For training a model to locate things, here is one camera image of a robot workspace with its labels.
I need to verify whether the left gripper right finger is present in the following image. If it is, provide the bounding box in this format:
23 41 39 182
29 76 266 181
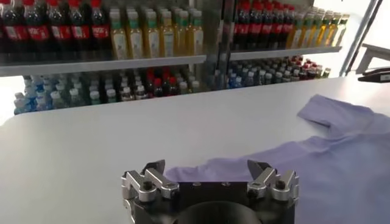
246 159 300 202

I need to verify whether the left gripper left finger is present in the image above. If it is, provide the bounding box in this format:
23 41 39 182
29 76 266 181
121 159 180 203

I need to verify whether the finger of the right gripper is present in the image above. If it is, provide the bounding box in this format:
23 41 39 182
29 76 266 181
362 67 390 76
358 74 390 83

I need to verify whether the plain purple T-shirt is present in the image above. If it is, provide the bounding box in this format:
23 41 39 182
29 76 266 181
164 94 390 224

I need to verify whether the dark diagonal metal pole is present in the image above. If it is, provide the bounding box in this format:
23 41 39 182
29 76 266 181
345 0 385 75

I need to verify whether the large yellow juice bottle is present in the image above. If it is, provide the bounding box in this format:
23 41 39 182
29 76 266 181
319 11 333 48
328 12 342 47
189 9 204 56
175 9 191 57
143 10 161 58
335 13 350 47
126 10 144 59
310 11 324 48
158 9 176 58
300 11 314 49
289 11 305 49
109 10 129 60

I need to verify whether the grey metal shelving unit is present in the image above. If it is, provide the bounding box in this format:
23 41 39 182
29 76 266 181
0 0 226 116
222 0 351 92

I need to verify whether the large cola bottle red cap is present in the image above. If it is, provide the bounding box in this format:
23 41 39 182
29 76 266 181
282 3 296 49
271 2 285 49
260 2 274 50
0 0 30 60
23 0 51 60
68 0 91 58
236 1 251 51
90 0 112 58
249 1 263 51
47 0 73 59

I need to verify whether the grey metal frame table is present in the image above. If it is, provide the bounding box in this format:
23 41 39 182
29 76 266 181
355 42 390 75

